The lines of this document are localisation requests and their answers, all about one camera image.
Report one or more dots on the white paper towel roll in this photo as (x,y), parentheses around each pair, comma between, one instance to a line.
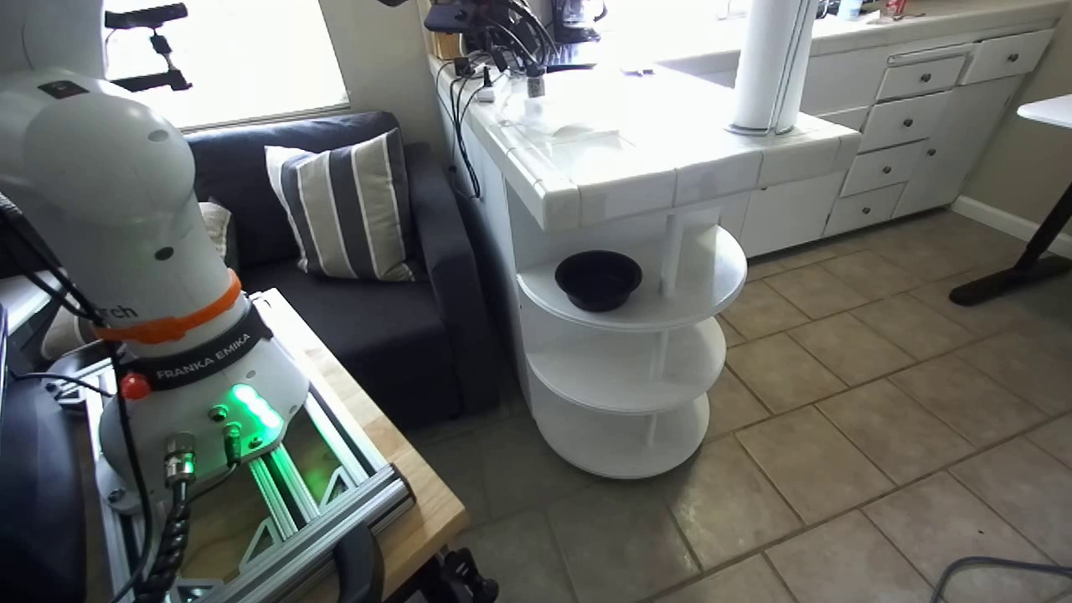
(775,69)

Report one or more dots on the white tiled island with shelves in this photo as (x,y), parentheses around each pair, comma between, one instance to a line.
(625,379)

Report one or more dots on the black control box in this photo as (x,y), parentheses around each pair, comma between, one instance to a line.
(37,502)

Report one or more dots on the white table top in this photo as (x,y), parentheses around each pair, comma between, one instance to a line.
(1050,111)

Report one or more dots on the dark blue sofa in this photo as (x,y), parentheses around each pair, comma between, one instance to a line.
(436,324)

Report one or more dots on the black table leg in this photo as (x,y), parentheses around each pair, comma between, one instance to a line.
(1022,261)

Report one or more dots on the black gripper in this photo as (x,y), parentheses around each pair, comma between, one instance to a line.
(522,28)

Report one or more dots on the black bowl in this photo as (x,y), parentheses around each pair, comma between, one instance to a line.
(597,278)

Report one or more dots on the glass spice bottle black cap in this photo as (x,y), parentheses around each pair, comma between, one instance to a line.
(539,89)

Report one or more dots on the white drawer cabinet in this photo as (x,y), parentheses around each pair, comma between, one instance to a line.
(893,155)

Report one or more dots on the green printed mount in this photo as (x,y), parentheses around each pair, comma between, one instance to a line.
(263,441)

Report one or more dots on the grey striped pillow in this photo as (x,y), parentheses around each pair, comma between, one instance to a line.
(340,205)

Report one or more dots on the aluminium frame rail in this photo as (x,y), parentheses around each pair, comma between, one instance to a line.
(322,522)

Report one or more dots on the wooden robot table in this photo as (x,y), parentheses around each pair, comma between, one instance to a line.
(388,446)

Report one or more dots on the black laptop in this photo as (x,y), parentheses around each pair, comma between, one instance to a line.
(447,15)

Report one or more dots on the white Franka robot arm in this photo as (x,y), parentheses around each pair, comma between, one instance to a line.
(113,222)

